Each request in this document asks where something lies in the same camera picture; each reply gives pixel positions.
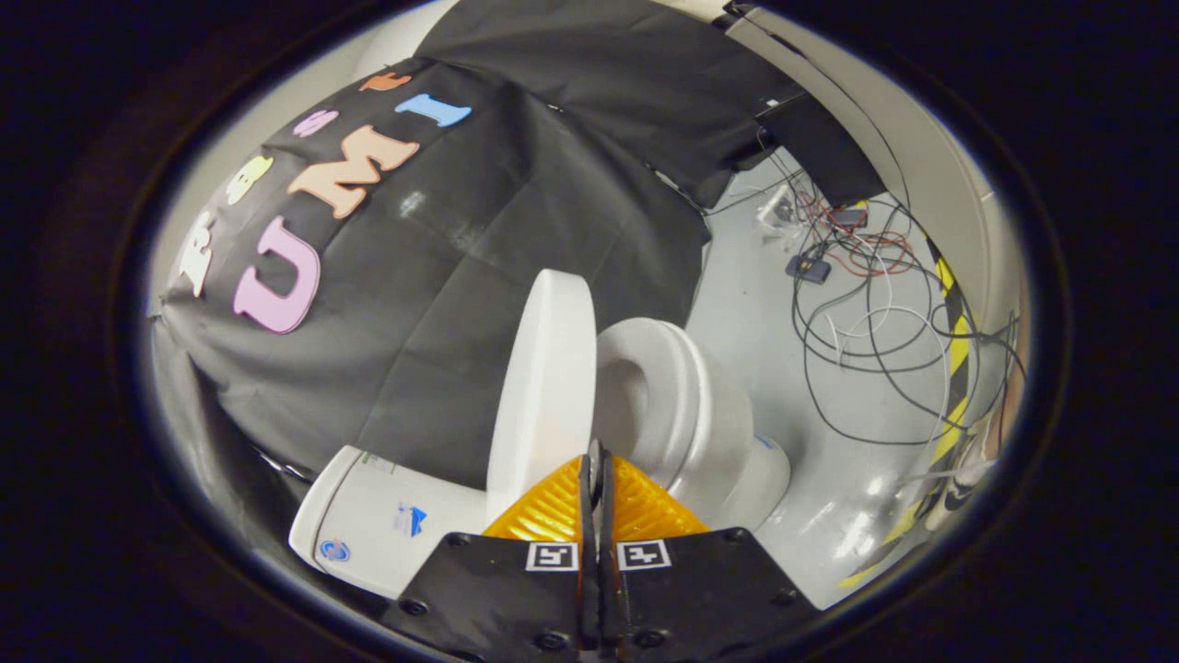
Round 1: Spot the tangle of cables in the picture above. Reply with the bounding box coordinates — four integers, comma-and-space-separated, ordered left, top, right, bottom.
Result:
728, 152, 1025, 448

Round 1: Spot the white toilet seat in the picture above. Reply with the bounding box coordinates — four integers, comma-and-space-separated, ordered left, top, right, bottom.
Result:
594, 318, 730, 503

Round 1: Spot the white toilet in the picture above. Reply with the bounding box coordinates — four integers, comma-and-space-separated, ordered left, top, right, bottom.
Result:
288, 318, 791, 599

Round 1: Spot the yellow black hazard tape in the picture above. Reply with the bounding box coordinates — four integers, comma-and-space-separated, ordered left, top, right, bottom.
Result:
838, 253, 979, 590

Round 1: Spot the person's shoe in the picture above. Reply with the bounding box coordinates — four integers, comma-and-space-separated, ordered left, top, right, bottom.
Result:
924, 433, 1003, 532

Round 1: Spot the white toilet lid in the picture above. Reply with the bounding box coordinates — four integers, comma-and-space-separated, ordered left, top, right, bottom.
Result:
485, 269, 598, 521

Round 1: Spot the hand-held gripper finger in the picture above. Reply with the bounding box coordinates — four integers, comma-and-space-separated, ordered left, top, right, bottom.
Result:
382, 440, 600, 659
599, 445, 821, 659

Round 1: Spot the black backdrop cloth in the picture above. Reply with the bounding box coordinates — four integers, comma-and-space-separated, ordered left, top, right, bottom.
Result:
152, 0, 811, 489

